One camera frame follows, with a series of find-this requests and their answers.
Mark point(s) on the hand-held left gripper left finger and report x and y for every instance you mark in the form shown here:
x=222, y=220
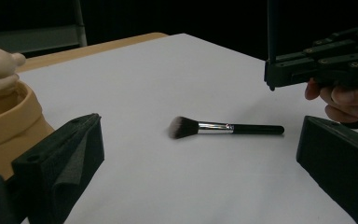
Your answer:
x=59, y=168

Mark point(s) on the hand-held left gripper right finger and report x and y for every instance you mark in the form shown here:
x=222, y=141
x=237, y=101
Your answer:
x=341, y=168

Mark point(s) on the white board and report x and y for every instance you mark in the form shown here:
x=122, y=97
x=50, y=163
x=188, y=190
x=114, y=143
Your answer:
x=167, y=77

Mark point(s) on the black makeup brush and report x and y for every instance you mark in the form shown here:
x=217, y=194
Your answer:
x=254, y=129

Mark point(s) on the tan cup with figurine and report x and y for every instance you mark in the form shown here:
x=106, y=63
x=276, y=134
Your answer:
x=9, y=130

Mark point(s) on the wooden table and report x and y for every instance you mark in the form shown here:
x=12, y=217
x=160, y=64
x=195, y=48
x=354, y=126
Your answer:
x=90, y=49

